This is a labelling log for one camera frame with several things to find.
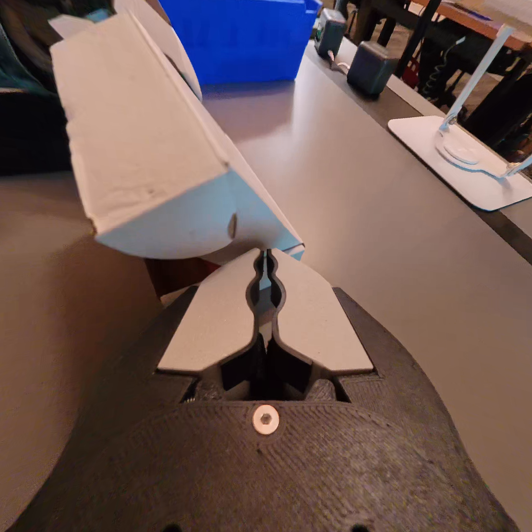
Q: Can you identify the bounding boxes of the dark power adapter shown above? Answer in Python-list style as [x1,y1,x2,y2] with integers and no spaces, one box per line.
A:
[314,8,348,61]
[347,41,400,100]

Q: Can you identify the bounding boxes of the wooden table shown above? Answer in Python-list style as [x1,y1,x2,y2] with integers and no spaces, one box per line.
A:
[409,0,532,51]

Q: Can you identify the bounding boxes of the white cable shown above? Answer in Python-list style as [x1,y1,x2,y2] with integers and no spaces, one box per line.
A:
[328,50,354,76]

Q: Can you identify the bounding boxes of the dark cloth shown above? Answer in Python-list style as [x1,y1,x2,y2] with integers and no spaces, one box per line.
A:
[0,0,115,176]

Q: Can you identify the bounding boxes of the white desk lamp stand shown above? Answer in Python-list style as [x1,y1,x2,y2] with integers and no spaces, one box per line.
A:
[388,23,532,213]

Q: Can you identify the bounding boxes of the blue plastic bin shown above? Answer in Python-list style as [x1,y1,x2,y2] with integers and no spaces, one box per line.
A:
[158,0,324,86]

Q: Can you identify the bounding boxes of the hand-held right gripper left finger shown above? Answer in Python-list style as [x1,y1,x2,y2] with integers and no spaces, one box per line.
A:
[157,249,267,374]

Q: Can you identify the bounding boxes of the black coiled cable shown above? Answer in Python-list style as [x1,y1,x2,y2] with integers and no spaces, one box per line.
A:
[422,39,456,102]

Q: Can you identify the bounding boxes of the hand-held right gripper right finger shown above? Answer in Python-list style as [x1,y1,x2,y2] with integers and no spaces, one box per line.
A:
[267,249,374,372]

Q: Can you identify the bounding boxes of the white cardboard box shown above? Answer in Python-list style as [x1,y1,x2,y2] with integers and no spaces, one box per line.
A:
[48,0,306,262]

